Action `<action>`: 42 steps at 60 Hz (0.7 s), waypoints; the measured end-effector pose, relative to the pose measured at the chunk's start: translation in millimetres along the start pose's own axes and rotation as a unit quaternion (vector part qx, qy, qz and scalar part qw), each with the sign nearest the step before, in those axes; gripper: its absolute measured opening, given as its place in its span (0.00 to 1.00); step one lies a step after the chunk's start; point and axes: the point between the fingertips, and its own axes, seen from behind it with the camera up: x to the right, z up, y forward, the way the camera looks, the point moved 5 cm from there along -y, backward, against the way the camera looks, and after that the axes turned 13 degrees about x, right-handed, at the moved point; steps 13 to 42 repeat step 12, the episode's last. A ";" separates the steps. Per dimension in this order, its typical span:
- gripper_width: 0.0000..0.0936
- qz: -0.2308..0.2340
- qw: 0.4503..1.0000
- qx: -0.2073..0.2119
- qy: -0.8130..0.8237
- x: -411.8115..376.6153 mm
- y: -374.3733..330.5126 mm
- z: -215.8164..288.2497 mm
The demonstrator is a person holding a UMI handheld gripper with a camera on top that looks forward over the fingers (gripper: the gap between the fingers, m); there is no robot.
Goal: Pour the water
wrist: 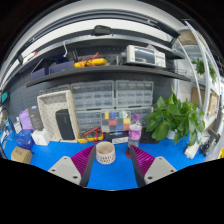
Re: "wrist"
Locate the black rounded speaker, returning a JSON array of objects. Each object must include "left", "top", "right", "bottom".
[{"left": 54, "top": 108, "right": 76, "bottom": 141}]

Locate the small white box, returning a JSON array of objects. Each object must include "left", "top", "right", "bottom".
[{"left": 30, "top": 128, "right": 52, "bottom": 147}]

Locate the purple bag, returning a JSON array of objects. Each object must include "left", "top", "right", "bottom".
[{"left": 18, "top": 108, "right": 34, "bottom": 131}]

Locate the beige mug with grey pattern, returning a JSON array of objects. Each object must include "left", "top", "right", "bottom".
[{"left": 95, "top": 141, "right": 117, "bottom": 165}]

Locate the beige pegboard tray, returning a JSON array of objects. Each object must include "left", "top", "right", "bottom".
[{"left": 36, "top": 89, "right": 80, "bottom": 144}]

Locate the flat black box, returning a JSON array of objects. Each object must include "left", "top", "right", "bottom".
[{"left": 139, "top": 131, "right": 158, "bottom": 144}]

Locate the dark grey carton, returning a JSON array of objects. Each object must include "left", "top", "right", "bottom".
[{"left": 27, "top": 105, "right": 44, "bottom": 132}]

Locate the white metal rack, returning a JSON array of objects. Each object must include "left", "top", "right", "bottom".
[{"left": 174, "top": 19, "right": 224, "bottom": 134}]

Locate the green potted plant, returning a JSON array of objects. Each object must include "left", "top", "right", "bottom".
[{"left": 144, "top": 87, "right": 206, "bottom": 147}]

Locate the grey small-parts drawer cabinet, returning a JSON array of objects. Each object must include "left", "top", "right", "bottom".
[
  {"left": 75, "top": 109, "right": 103, "bottom": 133},
  {"left": 129, "top": 106, "right": 154, "bottom": 128},
  {"left": 70, "top": 79, "right": 116, "bottom": 111},
  {"left": 114, "top": 79, "right": 155, "bottom": 108}
]

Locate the clear box of colourful parts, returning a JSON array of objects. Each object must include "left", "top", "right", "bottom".
[{"left": 100, "top": 109, "right": 132, "bottom": 134}]

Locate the dark grey overhead shelf unit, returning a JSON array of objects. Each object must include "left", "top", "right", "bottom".
[{"left": 0, "top": 19, "right": 193, "bottom": 91}]

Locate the brown cardboard box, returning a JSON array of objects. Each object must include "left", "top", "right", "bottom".
[{"left": 10, "top": 146, "right": 34, "bottom": 165}]

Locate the dark box with blue label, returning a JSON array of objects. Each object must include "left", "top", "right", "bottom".
[{"left": 104, "top": 130, "right": 130, "bottom": 145}]

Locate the blue translucent bag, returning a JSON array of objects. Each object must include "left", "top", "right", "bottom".
[{"left": 14, "top": 129, "right": 35, "bottom": 150}]

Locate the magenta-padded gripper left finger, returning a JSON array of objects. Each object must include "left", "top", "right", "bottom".
[{"left": 47, "top": 144, "right": 98, "bottom": 188}]

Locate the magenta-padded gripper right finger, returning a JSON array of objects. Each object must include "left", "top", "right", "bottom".
[{"left": 128, "top": 144, "right": 178, "bottom": 188}]

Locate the clear purple-capped water bottle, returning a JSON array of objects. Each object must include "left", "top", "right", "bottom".
[{"left": 127, "top": 113, "right": 143, "bottom": 158}]

